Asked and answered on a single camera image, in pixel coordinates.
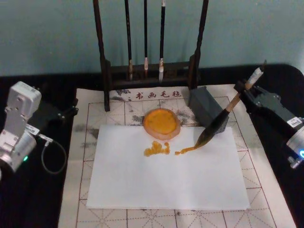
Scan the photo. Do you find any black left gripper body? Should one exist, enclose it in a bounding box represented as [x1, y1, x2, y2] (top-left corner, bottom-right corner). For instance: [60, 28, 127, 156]
[27, 97, 62, 134]

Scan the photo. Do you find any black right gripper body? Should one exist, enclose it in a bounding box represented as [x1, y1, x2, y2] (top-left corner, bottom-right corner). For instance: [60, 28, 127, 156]
[258, 94, 303, 144]

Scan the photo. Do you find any large brush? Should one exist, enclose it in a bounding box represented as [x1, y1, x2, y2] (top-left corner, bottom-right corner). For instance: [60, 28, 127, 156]
[193, 59, 268, 150]

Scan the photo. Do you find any grid-printed felt calligraphy mat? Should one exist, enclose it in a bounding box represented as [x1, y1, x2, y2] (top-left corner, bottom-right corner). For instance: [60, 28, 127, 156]
[58, 84, 297, 228]

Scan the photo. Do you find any grey rectangular box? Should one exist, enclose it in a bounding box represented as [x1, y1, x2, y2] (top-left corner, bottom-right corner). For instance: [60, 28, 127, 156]
[188, 85, 227, 135]

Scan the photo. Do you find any dark wooden brush rack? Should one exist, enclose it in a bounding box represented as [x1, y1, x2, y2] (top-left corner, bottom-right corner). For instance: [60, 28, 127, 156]
[92, 0, 209, 112]

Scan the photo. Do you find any black table cloth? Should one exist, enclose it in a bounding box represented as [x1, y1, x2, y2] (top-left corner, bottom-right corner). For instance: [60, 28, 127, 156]
[0, 63, 304, 228]

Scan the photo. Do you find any round dish of orange paint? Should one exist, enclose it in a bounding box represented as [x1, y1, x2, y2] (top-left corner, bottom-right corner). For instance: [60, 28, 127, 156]
[142, 108, 182, 140]

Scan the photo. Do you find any thin hanging brush, brown tip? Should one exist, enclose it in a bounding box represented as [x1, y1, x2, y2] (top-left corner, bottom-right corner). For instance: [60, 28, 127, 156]
[124, 0, 134, 80]

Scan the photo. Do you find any thin hanging brush, pale ferrule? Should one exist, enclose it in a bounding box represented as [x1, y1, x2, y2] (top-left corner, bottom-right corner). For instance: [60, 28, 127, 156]
[142, 0, 149, 78]

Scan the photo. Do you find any hanging brush, white tip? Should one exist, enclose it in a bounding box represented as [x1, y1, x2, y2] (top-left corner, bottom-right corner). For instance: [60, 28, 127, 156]
[158, 0, 166, 83]

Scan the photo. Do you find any white paper sheet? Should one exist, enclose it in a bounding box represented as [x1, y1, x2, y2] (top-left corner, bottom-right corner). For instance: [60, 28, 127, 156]
[86, 124, 251, 211]

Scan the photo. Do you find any thin dark looped cable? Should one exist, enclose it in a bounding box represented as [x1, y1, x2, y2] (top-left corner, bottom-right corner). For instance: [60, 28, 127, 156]
[38, 133, 67, 175]

